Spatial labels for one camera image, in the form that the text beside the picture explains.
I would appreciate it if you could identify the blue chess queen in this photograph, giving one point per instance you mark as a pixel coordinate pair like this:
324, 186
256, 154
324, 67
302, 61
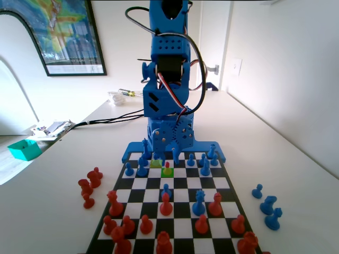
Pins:
199, 206

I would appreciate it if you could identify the black framed map poster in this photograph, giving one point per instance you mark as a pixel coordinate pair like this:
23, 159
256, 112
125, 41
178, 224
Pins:
69, 39

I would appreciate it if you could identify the white light switch plate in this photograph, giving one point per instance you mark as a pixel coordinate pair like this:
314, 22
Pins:
236, 67

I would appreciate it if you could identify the red chess bishop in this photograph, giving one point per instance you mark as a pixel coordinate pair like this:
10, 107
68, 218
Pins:
215, 206

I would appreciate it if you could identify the blue chess king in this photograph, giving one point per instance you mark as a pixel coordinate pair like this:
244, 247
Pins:
144, 150

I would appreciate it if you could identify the red chess queen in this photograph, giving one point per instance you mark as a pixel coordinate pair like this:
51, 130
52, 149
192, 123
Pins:
115, 207

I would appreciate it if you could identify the blue printed clamp part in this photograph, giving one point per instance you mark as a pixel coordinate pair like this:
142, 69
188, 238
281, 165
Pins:
212, 86

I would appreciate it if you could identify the white arched panel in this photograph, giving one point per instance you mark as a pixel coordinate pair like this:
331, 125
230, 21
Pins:
13, 39

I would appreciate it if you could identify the captured blue chess pieces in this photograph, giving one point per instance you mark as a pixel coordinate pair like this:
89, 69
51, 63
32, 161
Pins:
272, 222

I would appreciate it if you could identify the teal plastic box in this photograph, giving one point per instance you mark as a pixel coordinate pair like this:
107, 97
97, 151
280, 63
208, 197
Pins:
26, 152

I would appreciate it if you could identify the white door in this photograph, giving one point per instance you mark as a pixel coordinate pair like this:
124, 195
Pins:
214, 39

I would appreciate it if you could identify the pile of papers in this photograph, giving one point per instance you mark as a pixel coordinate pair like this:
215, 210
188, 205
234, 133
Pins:
53, 128

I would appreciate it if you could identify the black and white chessboard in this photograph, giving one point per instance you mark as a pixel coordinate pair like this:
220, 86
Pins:
180, 219

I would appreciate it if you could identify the red chess pawn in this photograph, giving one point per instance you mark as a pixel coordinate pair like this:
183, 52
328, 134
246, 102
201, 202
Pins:
128, 227
167, 165
238, 226
88, 202
108, 227
201, 226
166, 207
99, 173
146, 226

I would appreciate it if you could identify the blue base mounting plate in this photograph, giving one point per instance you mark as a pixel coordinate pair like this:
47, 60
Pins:
132, 149

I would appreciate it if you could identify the red chess knight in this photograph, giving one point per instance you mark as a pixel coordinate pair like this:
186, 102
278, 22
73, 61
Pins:
93, 181
85, 188

